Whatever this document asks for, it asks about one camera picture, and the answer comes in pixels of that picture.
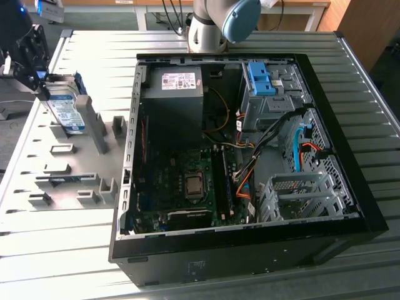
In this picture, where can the hard disk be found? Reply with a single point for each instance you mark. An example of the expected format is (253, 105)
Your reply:
(65, 112)

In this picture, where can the metal drive cage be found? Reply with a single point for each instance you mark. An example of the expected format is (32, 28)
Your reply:
(272, 109)

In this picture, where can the black CPU socket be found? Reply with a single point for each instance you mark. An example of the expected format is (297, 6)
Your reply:
(195, 197)

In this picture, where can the silver CPU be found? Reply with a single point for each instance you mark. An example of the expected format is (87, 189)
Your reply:
(194, 185)

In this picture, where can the metal disk bay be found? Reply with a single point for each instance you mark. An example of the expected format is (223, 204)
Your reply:
(312, 178)

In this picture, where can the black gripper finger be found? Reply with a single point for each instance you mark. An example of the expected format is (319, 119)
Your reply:
(28, 78)
(36, 43)

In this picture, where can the black RAM slot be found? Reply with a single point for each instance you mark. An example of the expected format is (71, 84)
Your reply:
(217, 181)
(229, 187)

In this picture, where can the grey power supply unit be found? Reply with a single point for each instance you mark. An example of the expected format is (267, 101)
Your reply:
(175, 106)

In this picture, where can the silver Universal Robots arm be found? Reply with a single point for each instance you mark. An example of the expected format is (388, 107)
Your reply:
(203, 31)

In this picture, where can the grey floor box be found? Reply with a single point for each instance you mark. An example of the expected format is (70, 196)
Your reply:
(3, 112)

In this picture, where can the grey parts rack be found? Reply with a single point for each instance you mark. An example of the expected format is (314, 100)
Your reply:
(93, 125)

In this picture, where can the black open PC case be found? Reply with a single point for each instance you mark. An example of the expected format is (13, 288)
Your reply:
(250, 259)

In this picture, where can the black graphics card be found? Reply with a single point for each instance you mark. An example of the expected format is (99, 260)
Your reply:
(189, 217)

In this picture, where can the wooden desk with white frame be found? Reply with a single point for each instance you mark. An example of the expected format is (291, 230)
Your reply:
(93, 2)

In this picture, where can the green motherboard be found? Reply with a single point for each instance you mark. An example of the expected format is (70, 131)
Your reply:
(206, 168)

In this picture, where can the blue plastic drive latch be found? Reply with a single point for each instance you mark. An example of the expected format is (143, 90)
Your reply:
(261, 82)

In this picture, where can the blue RAM stick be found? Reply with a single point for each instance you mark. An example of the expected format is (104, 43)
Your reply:
(67, 179)

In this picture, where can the brown wooden cabinet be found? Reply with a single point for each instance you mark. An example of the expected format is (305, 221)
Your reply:
(368, 25)

